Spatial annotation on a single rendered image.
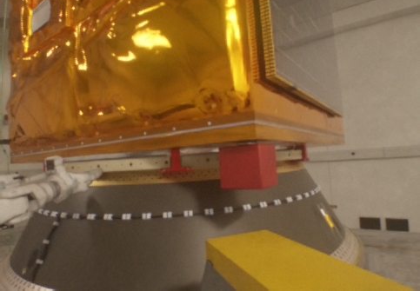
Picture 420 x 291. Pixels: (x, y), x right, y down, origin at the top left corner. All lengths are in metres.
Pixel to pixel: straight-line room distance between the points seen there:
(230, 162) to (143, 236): 0.45
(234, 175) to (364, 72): 5.69
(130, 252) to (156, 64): 0.69
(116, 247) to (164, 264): 0.20
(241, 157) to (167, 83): 0.36
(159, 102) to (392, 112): 5.61
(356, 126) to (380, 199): 1.51
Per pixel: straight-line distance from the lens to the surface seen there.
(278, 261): 0.49
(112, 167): 1.20
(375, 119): 6.24
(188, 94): 0.89
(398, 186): 6.26
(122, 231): 1.13
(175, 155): 1.10
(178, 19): 1.00
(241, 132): 0.82
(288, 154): 1.40
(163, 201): 1.12
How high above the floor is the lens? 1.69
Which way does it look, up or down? 4 degrees up
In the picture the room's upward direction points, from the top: 3 degrees counter-clockwise
